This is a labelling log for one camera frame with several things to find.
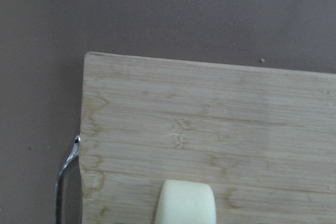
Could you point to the white steamed bun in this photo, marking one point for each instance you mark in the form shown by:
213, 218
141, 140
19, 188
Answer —
181, 201

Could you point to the bamboo cutting board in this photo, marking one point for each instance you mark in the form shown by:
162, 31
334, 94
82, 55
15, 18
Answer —
263, 139

